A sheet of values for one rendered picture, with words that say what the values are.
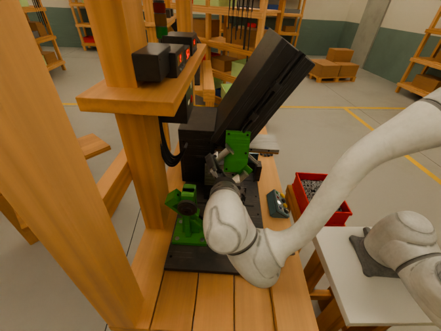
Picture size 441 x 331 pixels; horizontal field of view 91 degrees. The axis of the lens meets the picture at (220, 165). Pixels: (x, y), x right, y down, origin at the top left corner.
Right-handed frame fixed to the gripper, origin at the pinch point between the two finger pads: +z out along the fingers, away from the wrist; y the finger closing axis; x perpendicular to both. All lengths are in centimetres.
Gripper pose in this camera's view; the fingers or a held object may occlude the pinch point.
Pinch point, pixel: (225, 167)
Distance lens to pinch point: 83.8
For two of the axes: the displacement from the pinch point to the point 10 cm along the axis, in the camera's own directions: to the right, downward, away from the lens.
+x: -7.5, 6.1, 2.7
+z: 0.3, -3.8, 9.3
